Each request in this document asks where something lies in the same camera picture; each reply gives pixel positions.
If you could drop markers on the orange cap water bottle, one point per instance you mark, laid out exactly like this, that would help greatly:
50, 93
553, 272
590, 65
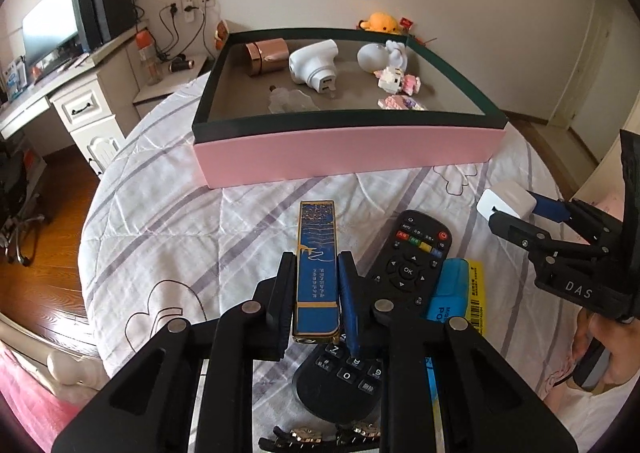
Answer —
148, 56

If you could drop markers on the white wall power socket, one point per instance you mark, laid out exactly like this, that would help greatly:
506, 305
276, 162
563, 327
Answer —
189, 8

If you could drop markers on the orange octopus plush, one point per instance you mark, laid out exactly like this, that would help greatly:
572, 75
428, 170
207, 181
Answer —
380, 22

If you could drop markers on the white square charger adapter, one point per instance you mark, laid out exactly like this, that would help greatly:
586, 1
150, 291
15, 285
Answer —
508, 197

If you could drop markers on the pink white block cat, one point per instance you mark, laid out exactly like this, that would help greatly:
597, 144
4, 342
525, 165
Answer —
394, 81

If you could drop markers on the yellow highlighter marker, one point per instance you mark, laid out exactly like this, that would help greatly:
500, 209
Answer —
476, 308

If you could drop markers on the computer monitor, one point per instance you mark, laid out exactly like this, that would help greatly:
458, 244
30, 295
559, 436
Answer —
50, 36

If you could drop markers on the person right hand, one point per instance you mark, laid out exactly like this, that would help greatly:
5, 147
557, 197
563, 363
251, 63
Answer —
606, 352

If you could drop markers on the small dark hair dryer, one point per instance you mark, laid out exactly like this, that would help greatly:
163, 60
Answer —
179, 64

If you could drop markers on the white dog figurine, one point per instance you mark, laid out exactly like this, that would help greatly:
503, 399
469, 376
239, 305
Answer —
373, 57

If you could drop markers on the white desk with drawers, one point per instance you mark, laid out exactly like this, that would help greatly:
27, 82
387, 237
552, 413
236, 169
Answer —
93, 97

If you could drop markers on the black rhinestone hair clip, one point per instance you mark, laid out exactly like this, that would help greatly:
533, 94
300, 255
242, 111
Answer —
361, 437

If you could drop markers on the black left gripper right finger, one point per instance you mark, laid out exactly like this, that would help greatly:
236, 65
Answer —
444, 385

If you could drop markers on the black TV remote control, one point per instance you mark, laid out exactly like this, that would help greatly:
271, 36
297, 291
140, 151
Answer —
342, 382

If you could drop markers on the pink block toy figure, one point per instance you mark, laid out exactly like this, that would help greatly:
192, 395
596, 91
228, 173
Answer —
401, 102

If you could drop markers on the red toy storage box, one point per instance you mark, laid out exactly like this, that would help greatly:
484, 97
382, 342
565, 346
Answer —
406, 26

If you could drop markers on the pink storage box green rim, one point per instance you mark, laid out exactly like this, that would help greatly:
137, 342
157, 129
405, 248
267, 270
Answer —
237, 141

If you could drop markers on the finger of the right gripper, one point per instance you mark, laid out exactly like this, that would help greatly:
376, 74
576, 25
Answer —
592, 224
532, 239

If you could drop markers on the orange snack bag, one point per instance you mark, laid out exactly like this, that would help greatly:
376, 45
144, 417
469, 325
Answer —
221, 35

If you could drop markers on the clear glass refill bottle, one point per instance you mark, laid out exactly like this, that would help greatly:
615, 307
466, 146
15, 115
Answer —
284, 101

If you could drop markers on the white mosquito repellent plug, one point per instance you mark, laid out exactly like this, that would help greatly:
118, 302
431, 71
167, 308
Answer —
314, 66

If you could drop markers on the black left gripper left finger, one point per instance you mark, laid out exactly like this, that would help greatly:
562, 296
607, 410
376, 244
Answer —
190, 386

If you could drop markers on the rose gold cylindrical jar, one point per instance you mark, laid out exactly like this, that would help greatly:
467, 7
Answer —
265, 56

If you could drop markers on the blue gold rectangular box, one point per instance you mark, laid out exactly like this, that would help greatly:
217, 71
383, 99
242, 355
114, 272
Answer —
316, 307

